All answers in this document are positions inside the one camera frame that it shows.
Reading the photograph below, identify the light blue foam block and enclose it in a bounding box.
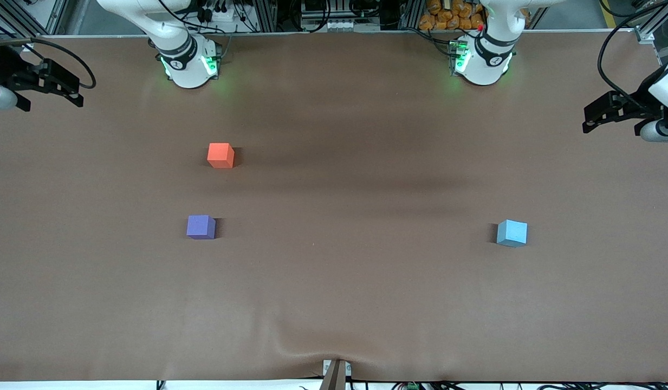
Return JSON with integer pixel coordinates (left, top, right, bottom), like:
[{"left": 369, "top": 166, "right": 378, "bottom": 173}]
[{"left": 496, "top": 219, "right": 528, "bottom": 248}]

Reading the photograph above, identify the orange foam block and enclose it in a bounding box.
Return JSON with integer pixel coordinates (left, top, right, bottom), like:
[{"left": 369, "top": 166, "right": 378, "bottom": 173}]
[{"left": 207, "top": 143, "right": 235, "bottom": 169}]

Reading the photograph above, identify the purple foam block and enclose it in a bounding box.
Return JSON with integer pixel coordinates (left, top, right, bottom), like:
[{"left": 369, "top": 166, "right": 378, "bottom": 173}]
[{"left": 186, "top": 215, "right": 216, "bottom": 239}]

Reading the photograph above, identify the white power strip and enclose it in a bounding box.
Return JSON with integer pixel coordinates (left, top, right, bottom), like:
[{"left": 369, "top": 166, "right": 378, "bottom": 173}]
[{"left": 190, "top": 4, "right": 258, "bottom": 33}]

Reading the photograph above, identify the pile of orange objects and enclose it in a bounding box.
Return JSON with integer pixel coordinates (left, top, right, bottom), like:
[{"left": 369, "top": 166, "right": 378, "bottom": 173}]
[{"left": 419, "top": 0, "right": 487, "bottom": 31}]

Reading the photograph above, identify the brown table mat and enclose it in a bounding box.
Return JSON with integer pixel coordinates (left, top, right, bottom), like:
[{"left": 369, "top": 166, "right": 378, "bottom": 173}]
[{"left": 0, "top": 31, "right": 668, "bottom": 383}]

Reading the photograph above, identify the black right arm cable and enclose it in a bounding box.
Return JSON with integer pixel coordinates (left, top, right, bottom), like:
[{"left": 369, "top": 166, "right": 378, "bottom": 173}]
[{"left": 0, "top": 38, "right": 96, "bottom": 90}]

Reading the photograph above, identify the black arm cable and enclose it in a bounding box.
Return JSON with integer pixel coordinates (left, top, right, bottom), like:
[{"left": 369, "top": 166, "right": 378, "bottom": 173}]
[
  {"left": 0, "top": 38, "right": 96, "bottom": 90},
  {"left": 598, "top": 0, "right": 668, "bottom": 109}
]

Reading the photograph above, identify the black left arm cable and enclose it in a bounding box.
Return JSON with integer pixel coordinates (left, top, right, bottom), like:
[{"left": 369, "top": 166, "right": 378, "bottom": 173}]
[{"left": 598, "top": 0, "right": 668, "bottom": 109}]

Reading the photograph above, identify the aluminium frame profile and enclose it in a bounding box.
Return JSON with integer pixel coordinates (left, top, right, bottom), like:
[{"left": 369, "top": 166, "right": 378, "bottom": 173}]
[
  {"left": 634, "top": 0, "right": 668, "bottom": 55},
  {"left": 0, "top": 0, "right": 66, "bottom": 37}
]

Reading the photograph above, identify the brown post with grey bracket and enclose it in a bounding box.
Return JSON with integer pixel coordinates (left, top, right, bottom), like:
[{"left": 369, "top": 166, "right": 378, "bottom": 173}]
[{"left": 320, "top": 359, "right": 352, "bottom": 390}]

